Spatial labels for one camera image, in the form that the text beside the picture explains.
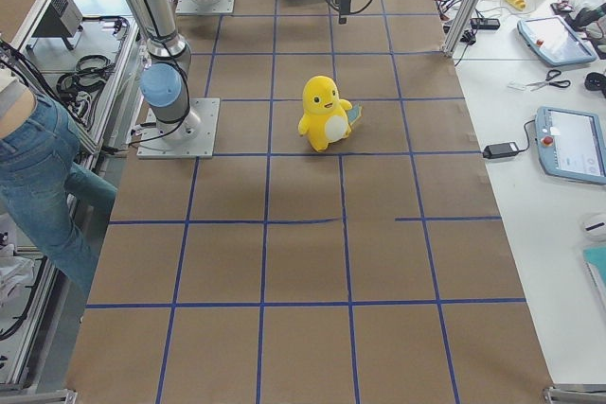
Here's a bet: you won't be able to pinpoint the yellow plush toy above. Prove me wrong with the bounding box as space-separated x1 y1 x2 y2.
297 76 362 152

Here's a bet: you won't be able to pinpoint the blue teach pendant upper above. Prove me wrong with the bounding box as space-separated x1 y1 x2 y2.
517 16 597 67

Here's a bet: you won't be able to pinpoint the blue teach pendant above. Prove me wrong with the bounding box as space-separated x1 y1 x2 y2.
534 106 605 185
517 16 597 67

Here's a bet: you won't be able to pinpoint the black power adapter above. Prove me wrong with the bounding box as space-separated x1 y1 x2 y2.
482 142 520 159

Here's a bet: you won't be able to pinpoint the blue teach pendant lower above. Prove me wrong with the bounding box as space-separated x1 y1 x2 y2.
534 106 605 185

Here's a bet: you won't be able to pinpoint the person in blue jeans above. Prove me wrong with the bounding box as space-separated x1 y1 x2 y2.
1 67 117 295

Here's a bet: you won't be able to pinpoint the black handled scissors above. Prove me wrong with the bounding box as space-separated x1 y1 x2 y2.
526 69 571 91

